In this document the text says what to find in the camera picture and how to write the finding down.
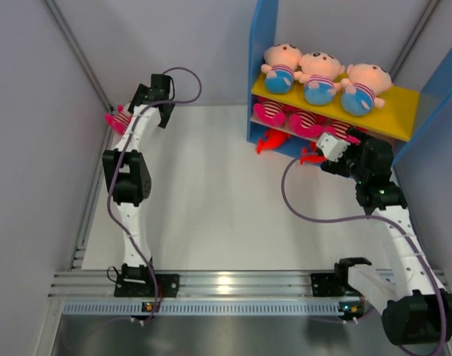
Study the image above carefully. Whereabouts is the white pink plush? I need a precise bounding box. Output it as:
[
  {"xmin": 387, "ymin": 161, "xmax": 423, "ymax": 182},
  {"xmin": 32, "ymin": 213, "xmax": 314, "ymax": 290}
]
[
  {"xmin": 323, "ymin": 120, "xmax": 365, "ymax": 144},
  {"xmin": 289, "ymin": 110, "xmax": 328, "ymax": 138},
  {"xmin": 104, "ymin": 105, "xmax": 132, "ymax": 136}
]

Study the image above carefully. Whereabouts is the red shark plush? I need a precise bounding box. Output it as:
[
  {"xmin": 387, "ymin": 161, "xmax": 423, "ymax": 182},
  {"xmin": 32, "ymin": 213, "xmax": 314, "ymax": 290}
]
[
  {"xmin": 299, "ymin": 142, "xmax": 326, "ymax": 165},
  {"xmin": 256, "ymin": 128, "xmax": 291, "ymax": 154}
]

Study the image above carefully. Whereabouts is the pink doll plush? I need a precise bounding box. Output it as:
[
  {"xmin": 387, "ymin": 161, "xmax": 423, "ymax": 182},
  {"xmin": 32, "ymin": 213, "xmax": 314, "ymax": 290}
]
[
  {"xmin": 340, "ymin": 63, "xmax": 393, "ymax": 116},
  {"xmin": 295, "ymin": 52, "xmax": 345, "ymax": 106},
  {"xmin": 261, "ymin": 44, "xmax": 302, "ymax": 94}
]

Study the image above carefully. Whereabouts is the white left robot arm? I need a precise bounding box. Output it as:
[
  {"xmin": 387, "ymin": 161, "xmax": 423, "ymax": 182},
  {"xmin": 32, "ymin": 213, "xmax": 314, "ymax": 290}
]
[{"xmin": 102, "ymin": 73, "xmax": 175, "ymax": 296}]

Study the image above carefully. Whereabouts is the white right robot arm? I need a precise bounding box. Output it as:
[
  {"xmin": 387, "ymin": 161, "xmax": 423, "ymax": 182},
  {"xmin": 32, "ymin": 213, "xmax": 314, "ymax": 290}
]
[{"xmin": 316, "ymin": 128, "xmax": 452, "ymax": 346}]

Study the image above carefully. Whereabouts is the blue toy shelf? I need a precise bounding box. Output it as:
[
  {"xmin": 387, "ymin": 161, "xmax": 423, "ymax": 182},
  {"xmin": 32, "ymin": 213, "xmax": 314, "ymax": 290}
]
[{"xmin": 247, "ymin": 1, "xmax": 452, "ymax": 162}]

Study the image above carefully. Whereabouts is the red shark plush on shelf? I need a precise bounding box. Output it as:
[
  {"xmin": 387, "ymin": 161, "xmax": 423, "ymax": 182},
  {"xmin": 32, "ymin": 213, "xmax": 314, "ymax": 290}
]
[{"xmin": 256, "ymin": 128, "xmax": 291, "ymax": 154}]

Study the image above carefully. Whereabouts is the striped pink plush on shelf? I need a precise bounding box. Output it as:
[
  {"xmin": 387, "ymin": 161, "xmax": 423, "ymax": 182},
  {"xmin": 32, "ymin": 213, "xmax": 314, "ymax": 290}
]
[{"xmin": 253, "ymin": 96, "xmax": 288, "ymax": 128}]

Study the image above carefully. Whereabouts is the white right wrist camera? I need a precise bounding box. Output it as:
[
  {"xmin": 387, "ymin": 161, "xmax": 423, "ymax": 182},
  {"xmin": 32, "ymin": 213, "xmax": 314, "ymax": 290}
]
[{"xmin": 316, "ymin": 133, "xmax": 350, "ymax": 162}]

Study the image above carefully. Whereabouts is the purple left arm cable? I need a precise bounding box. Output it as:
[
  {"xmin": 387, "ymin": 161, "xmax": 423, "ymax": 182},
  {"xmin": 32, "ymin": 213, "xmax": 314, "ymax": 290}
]
[{"xmin": 105, "ymin": 66, "xmax": 203, "ymax": 327}]

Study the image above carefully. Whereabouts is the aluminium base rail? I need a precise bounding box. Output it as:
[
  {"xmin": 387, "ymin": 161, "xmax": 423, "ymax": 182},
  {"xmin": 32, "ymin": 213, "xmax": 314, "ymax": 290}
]
[{"xmin": 47, "ymin": 269, "xmax": 452, "ymax": 301}]

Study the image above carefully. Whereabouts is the white slotted cable duct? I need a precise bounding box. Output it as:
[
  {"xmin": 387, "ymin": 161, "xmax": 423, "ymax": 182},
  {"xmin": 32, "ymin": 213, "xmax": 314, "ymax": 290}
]
[{"xmin": 63, "ymin": 300, "xmax": 361, "ymax": 317}]

